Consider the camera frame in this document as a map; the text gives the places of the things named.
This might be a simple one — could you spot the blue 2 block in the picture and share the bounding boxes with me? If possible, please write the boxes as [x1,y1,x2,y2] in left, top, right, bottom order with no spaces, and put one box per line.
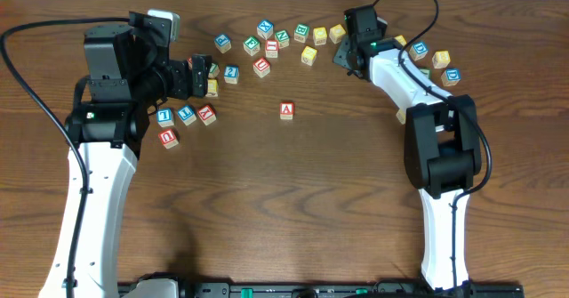
[224,65,239,85]

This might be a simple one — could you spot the red A block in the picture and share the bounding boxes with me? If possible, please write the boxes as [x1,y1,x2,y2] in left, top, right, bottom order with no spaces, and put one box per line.
[279,102,294,120]

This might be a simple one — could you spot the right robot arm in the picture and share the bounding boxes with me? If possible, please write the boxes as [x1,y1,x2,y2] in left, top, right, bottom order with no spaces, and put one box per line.
[333,5,481,296]

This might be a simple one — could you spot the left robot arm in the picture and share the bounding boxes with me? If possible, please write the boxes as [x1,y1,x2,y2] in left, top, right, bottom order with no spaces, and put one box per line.
[39,12,212,297]

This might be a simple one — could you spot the green R block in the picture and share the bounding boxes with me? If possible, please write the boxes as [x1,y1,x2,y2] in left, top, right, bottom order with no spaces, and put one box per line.
[208,62,220,79]

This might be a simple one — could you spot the yellow block left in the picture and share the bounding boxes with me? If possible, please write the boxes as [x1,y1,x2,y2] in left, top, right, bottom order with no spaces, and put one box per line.
[206,79,219,97]

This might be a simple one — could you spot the yellow block top right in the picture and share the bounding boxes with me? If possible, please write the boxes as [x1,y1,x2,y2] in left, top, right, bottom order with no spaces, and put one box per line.
[329,24,346,44]

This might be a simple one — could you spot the blue P block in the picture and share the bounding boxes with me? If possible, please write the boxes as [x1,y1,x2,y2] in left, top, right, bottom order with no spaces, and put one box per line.
[214,34,231,53]

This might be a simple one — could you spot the blue L block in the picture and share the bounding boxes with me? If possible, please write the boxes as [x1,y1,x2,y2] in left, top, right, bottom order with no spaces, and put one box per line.
[156,108,174,127]

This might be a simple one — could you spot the yellow block upper right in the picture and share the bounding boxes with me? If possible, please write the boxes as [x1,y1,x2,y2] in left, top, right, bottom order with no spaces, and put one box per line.
[395,35,407,46]

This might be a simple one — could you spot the blue T block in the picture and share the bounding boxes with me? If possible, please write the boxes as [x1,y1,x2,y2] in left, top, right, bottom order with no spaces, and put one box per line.
[177,105,196,126]

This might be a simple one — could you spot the yellow block top middle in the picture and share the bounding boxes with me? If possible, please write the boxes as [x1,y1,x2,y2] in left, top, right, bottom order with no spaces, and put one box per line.
[313,27,328,45]

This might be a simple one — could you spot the red Y block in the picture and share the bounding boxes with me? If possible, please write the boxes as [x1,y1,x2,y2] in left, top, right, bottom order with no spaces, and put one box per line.
[197,104,217,125]

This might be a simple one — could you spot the green F block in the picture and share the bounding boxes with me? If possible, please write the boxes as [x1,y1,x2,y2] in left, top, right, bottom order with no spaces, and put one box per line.
[244,36,260,56]

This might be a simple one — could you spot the red U block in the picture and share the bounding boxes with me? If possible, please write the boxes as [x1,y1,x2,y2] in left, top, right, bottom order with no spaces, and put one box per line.
[158,129,180,149]

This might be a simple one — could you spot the yellow block beside A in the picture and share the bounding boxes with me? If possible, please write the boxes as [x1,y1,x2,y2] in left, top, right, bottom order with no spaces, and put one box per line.
[301,46,318,66]

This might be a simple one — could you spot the blue D block upper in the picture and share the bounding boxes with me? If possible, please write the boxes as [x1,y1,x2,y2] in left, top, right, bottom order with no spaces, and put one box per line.
[409,41,429,61]

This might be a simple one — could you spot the blue d block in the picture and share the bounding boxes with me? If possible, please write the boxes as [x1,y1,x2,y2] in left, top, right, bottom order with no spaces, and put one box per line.
[441,68,461,86]
[409,41,429,61]

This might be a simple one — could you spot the green B block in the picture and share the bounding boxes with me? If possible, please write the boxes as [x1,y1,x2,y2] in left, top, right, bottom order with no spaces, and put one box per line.
[293,24,309,43]

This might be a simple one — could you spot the blue X block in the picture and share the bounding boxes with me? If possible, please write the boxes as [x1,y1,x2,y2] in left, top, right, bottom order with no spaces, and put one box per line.
[257,20,274,40]

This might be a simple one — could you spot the green N block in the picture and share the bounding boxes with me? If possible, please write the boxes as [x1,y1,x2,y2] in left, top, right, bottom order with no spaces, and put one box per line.
[275,30,290,49]

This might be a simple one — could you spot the green L block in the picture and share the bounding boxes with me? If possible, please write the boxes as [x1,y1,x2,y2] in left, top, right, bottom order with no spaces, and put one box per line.
[420,68,431,78]

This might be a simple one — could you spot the yellow block far right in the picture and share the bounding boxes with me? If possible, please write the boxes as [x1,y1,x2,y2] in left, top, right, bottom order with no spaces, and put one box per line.
[432,51,451,69]

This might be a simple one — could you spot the yellow block lone right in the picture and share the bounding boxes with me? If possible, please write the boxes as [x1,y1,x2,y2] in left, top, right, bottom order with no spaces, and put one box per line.
[396,109,406,125]

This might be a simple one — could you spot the blue D block lower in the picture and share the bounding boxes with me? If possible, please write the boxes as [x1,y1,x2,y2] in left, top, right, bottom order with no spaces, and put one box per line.
[441,68,461,86]

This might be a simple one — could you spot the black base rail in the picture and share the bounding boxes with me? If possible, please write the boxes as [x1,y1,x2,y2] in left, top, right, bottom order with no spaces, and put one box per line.
[118,278,525,298]

